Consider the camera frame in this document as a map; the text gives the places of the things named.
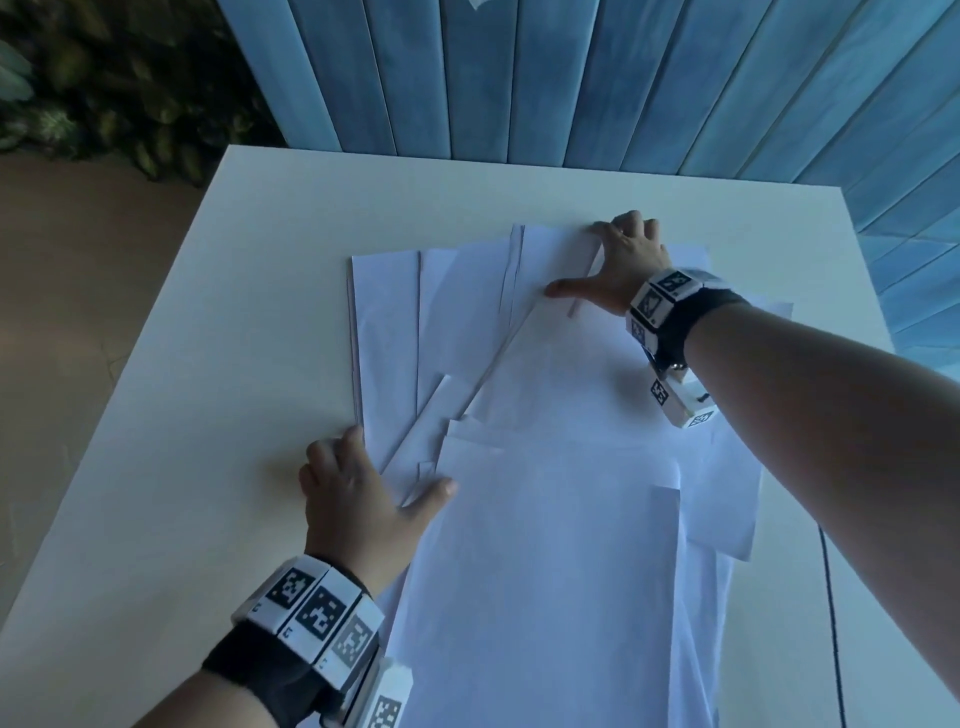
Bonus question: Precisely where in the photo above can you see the person's right hand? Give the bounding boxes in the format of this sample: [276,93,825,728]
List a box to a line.
[543,210,674,318]

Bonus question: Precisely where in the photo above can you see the black right camera cable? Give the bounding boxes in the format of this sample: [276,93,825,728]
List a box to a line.
[817,524,849,728]

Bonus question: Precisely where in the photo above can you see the pile of white papers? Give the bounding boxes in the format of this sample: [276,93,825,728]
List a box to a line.
[347,222,795,728]

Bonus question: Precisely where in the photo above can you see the green leafy plants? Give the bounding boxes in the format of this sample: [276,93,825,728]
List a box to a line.
[0,0,286,189]

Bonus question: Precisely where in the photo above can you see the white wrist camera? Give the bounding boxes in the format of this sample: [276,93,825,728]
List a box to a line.
[646,371,720,431]
[352,658,416,728]

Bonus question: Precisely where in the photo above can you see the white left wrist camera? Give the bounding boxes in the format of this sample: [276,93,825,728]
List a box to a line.
[352,658,416,728]

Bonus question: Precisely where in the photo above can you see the person's left forearm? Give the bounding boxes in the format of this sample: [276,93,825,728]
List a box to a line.
[146,667,301,728]

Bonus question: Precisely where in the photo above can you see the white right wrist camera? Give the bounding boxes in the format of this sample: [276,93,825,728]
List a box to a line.
[646,371,720,431]

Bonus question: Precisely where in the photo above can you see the black left wrist marker band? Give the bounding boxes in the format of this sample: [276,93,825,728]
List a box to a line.
[200,553,388,728]

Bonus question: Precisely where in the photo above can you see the person's left hand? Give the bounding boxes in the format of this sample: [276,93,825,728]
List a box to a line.
[298,424,460,601]

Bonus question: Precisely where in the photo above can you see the person's right forearm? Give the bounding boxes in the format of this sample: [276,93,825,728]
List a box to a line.
[686,299,960,728]

